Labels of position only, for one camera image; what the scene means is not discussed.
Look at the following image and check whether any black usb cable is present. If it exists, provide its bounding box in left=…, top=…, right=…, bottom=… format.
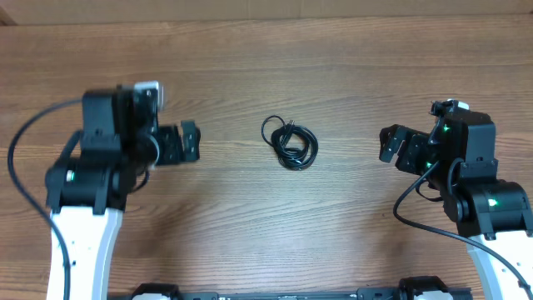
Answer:
left=261, top=115, right=320, bottom=171

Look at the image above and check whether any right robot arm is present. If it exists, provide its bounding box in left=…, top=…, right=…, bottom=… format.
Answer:
left=379, top=108, right=532, bottom=299

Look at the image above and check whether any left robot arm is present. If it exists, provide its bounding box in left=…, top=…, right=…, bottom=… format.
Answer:
left=45, top=81, right=200, bottom=299

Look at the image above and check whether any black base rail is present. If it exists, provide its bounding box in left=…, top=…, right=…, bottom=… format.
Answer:
left=107, top=276, right=473, bottom=300

